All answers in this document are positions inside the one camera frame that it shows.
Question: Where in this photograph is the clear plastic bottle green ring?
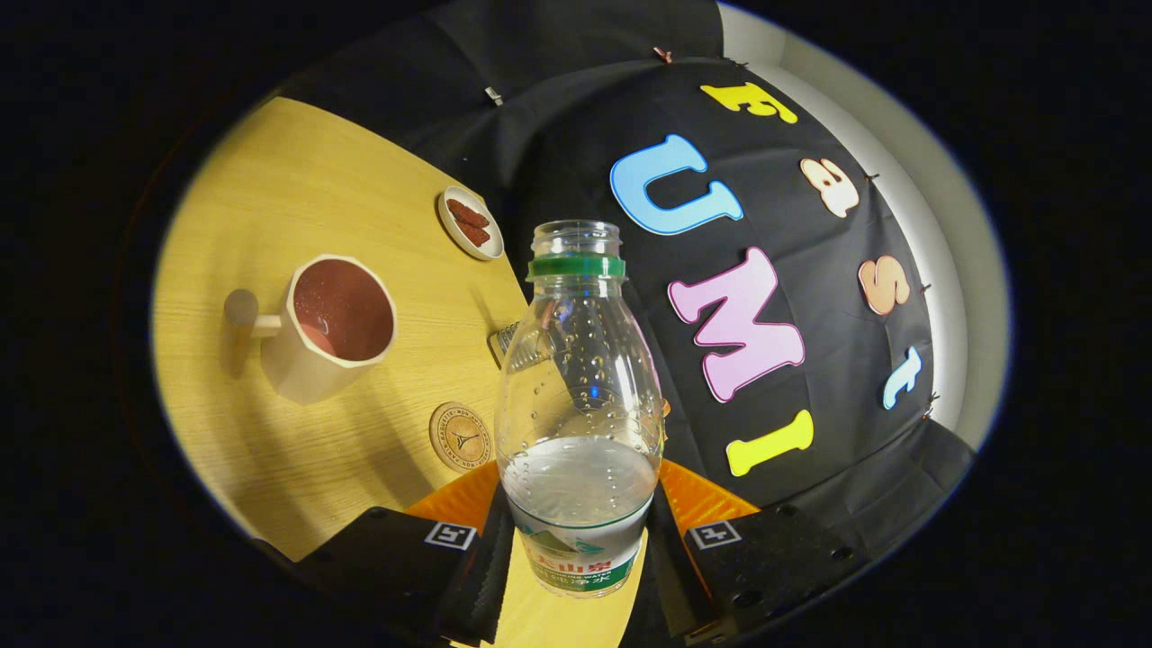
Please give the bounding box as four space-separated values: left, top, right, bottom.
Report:
494 220 666 599

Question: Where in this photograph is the black backdrop cloth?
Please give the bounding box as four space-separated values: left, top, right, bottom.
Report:
270 0 977 559

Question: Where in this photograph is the small white plate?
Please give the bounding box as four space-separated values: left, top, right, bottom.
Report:
437 185 506 262

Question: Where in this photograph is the cream cup with red inside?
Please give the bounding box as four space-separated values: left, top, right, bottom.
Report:
223 255 399 405

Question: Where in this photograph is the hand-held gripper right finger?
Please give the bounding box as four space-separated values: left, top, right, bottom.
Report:
634 459 872 647

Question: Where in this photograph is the round wooden coaster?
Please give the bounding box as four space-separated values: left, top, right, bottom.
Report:
428 401 494 474

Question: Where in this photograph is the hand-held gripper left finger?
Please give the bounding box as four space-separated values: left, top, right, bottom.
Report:
256 461 516 645

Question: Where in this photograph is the wooden table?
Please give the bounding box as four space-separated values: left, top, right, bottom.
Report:
151 96 649 648

